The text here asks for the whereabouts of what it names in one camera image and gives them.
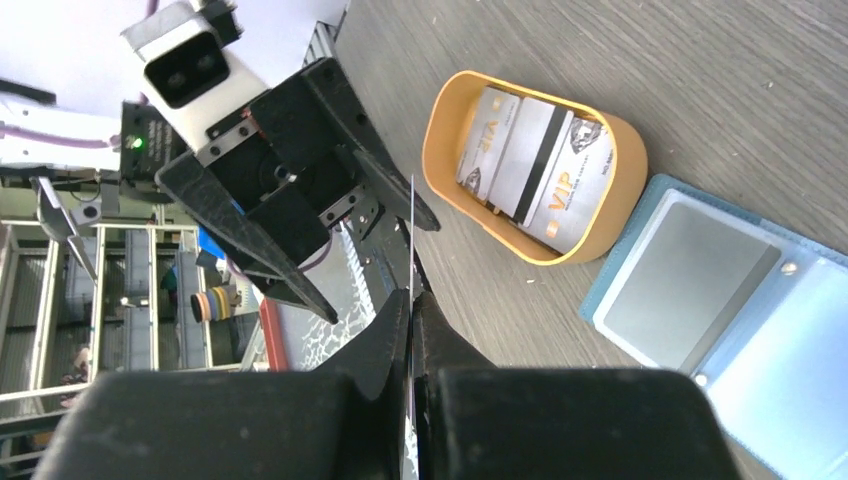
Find white striped card in tray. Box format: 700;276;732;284
487;97;574;224

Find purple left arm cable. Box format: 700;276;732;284
0;0;333;274

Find blue leather card holder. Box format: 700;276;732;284
580;174;847;479

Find orange oval plastic tray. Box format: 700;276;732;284
421;70;648;266

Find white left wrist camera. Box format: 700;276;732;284
121;1;268;152

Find silver VIP card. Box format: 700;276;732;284
455;87;522;202

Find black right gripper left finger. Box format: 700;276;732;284
35;290;410;479

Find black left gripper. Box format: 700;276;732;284
155;57;441;324

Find black card with gold chip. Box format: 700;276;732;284
592;192;781;374

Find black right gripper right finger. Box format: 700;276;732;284
412;292;739;479

